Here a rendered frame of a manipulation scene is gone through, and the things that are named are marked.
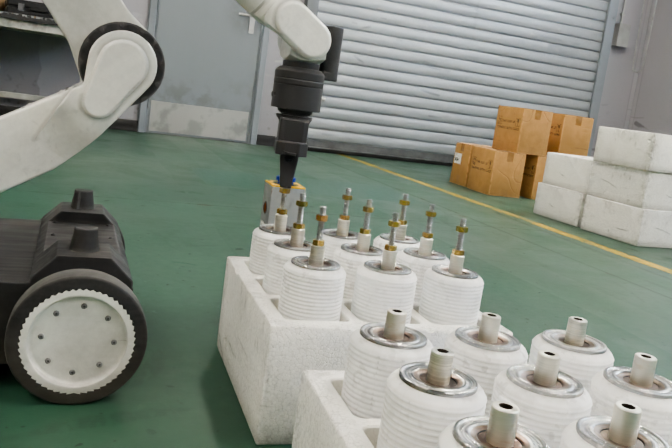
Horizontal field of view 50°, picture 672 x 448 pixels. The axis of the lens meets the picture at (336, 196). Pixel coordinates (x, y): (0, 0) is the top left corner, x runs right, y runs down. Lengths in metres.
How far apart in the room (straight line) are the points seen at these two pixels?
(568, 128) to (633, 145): 1.47
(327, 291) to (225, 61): 5.25
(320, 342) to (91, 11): 0.67
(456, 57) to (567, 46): 1.25
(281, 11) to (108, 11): 0.30
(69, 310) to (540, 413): 0.70
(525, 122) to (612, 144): 1.19
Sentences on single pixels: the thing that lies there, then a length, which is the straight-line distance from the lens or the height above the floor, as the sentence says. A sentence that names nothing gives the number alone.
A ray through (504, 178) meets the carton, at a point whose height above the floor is 0.12.
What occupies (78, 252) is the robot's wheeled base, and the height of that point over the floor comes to 0.21.
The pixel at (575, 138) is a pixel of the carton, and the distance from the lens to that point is 5.23.
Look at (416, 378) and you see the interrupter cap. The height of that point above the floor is 0.25.
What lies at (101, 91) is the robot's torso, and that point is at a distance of 1.26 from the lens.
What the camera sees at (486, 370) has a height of 0.23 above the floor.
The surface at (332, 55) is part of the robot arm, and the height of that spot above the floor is 0.57.
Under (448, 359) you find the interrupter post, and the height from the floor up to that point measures 0.28.
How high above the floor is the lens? 0.50
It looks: 8 degrees down
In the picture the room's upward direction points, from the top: 8 degrees clockwise
